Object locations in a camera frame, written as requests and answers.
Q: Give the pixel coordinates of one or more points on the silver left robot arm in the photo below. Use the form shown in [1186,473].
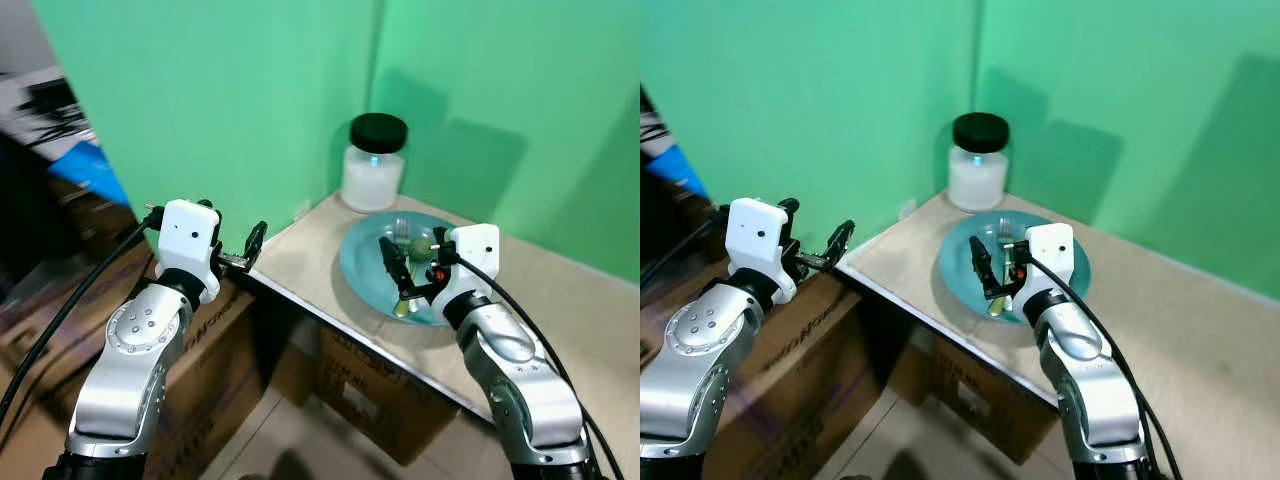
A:
[135,350]
[700,350]

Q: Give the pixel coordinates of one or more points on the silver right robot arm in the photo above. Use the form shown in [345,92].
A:
[515,375]
[1085,375]

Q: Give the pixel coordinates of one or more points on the round green food piece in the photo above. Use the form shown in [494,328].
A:
[423,245]

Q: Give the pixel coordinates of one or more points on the silver metal fork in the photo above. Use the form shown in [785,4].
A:
[1005,232]
[402,232]

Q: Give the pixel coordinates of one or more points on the yellow-green food piece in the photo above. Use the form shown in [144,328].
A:
[405,309]
[1000,308]

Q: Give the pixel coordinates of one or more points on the teal round plate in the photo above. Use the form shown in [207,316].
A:
[955,265]
[362,265]

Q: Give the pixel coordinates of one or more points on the glass jar with black lid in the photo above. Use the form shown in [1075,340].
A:
[373,170]
[978,170]

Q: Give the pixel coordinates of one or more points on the large brown cardboard box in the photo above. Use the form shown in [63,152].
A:
[830,350]
[215,350]

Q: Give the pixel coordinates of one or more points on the small brown cardboard box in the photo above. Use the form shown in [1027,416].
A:
[385,390]
[985,400]

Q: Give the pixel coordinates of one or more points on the blue sheet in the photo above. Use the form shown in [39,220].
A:
[92,168]
[672,168]

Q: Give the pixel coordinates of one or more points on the black equipment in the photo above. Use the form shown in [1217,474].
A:
[650,125]
[50,102]

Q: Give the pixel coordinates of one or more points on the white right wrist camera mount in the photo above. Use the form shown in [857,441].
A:
[1050,250]
[474,255]

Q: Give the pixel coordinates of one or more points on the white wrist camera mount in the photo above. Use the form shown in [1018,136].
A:
[1050,250]
[757,238]
[474,255]
[187,238]

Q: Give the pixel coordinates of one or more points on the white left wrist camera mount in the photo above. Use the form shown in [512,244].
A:
[187,238]
[757,238]

